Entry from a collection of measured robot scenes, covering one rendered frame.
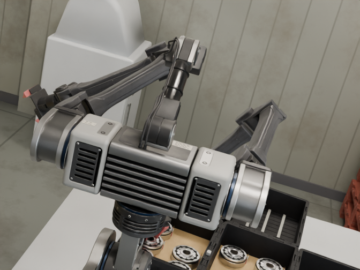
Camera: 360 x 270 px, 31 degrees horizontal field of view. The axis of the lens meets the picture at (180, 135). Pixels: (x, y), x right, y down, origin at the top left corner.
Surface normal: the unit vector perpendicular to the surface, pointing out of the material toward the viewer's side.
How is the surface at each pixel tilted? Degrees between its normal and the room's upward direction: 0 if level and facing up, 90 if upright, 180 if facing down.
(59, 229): 0
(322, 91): 90
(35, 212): 0
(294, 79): 90
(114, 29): 90
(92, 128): 0
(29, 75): 90
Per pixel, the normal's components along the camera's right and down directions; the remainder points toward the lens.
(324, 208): 0.22, -0.89
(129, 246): -0.19, 0.37
